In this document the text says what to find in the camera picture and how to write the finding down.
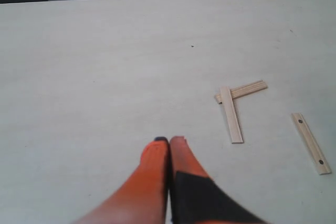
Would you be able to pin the wooden stick with holes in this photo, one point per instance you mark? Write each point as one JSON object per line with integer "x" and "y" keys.
{"x": 311, "y": 144}

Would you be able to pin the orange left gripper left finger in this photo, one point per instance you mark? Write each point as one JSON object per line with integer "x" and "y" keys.
{"x": 142, "y": 198}

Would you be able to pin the plain wooden stick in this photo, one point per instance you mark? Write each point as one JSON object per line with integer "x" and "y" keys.
{"x": 232, "y": 120}
{"x": 247, "y": 89}

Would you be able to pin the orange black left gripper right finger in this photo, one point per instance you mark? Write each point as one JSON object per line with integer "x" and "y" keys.
{"x": 195, "y": 197}

